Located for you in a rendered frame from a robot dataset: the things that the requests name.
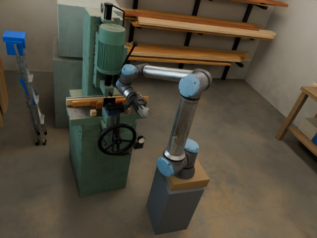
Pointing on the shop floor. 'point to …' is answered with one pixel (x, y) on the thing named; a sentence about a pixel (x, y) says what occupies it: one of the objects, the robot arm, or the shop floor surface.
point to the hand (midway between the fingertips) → (144, 115)
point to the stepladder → (26, 80)
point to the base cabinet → (97, 163)
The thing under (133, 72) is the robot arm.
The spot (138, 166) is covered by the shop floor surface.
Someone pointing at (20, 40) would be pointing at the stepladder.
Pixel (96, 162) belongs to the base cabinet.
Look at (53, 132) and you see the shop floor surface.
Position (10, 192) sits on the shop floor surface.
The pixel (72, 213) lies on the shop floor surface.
